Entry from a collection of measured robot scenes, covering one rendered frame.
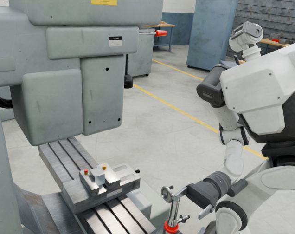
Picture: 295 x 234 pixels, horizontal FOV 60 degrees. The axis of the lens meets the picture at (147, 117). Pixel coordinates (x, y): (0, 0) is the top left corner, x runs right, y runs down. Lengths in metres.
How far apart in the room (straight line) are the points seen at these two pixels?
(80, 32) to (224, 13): 6.14
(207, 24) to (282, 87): 6.18
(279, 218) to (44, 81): 2.54
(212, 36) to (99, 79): 6.14
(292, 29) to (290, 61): 7.72
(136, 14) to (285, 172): 0.74
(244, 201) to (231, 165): 0.21
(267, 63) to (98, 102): 0.59
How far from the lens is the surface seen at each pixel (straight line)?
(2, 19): 0.79
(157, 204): 1.58
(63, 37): 0.83
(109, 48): 0.90
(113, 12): 0.88
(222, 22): 6.87
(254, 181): 1.08
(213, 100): 1.10
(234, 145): 1.18
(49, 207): 1.38
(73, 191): 1.25
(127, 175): 1.33
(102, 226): 1.20
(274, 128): 0.94
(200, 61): 7.14
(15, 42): 0.81
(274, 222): 2.85
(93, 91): 0.94
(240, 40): 0.97
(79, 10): 0.83
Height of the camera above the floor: 1.85
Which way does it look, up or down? 26 degrees down
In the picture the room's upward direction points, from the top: 6 degrees clockwise
